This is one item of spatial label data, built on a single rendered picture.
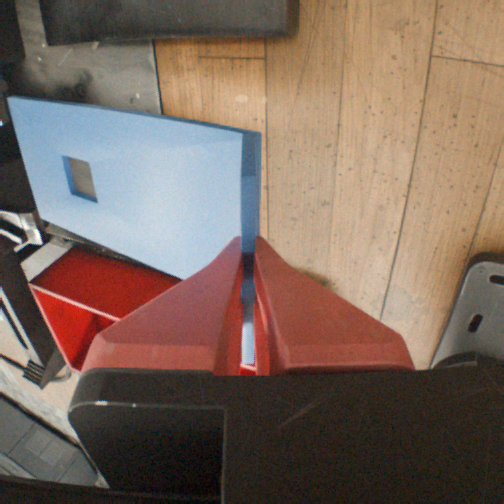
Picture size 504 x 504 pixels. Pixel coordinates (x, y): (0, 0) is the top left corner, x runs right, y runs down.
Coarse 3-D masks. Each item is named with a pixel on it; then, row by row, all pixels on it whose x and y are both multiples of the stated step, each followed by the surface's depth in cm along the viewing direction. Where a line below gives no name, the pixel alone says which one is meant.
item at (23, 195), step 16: (0, 0) 22; (0, 16) 23; (16, 16) 24; (0, 32) 23; (16, 32) 24; (0, 48) 24; (16, 48) 25; (0, 64) 24; (0, 144) 31; (16, 144) 30; (0, 160) 28; (16, 160) 28; (0, 176) 27; (16, 176) 28; (0, 192) 27; (16, 192) 28; (32, 192) 30; (0, 240) 28
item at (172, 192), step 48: (48, 144) 17; (96, 144) 15; (144, 144) 14; (192, 144) 13; (240, 144) 12; (48, 192) 19; (96, 192) 17; (144, 192) 15; (192, 192) 14; (240, 192) 10; (96, 240) 19; (144, 240) 17; (192, 240) 15
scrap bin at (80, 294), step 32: (64, 256) 35; (96, 256) 35; (32, 288) 32; (64, 288) 31; (96, 288) 31; (128, 288) 31; (160, 288) 31; (64, 320) 37; (96, 320) 41; (64, 352) 37
